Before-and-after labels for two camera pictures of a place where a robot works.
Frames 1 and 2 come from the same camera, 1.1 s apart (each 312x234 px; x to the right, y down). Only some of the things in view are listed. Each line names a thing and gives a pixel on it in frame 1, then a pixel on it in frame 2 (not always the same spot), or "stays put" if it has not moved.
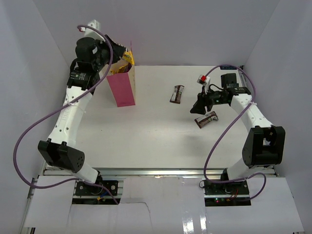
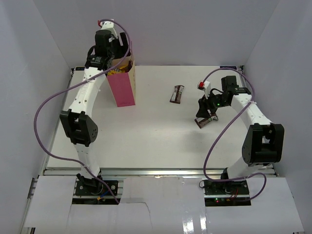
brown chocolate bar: [176, 96] stays put
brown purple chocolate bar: [201, 121] stays put
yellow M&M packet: [128, 57] → [111, 72]
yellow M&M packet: [124, 68] stays put
